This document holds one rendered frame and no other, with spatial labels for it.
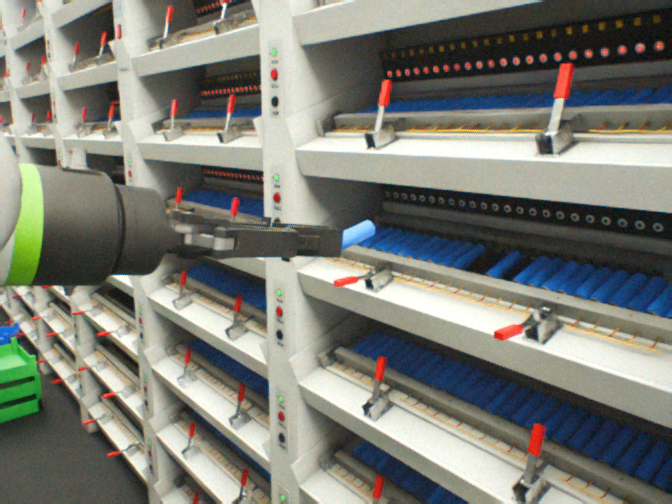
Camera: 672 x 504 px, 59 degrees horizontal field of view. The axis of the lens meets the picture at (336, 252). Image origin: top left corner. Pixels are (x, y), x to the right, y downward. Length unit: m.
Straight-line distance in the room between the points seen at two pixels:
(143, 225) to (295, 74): 0.53
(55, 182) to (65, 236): 0.04
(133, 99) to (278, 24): 0.67
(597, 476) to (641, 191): 0.34
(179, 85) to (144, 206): 1.16
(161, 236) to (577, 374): 0.43
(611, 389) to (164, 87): 1.29
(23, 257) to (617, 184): 0.50
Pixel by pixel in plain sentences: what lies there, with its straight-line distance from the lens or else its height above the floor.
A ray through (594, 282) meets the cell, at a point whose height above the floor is 0.96.
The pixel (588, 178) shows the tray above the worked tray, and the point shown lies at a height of 1.09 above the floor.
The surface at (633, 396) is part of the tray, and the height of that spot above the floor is 0.88.
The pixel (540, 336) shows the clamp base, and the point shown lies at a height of 0.91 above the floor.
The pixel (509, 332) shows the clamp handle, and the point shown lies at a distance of 0.63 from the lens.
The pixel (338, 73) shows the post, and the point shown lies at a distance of 1.02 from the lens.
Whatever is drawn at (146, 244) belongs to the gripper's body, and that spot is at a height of 1.04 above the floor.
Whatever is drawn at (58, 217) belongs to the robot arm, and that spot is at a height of 1.07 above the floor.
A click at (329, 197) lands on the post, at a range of 1.01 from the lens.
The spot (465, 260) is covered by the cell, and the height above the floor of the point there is 0.96.
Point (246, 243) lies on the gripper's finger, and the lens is 0.51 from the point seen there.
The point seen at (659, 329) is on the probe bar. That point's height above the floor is 0.94.
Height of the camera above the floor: 1.13
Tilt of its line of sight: 12 degrees down
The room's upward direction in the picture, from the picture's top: straight up
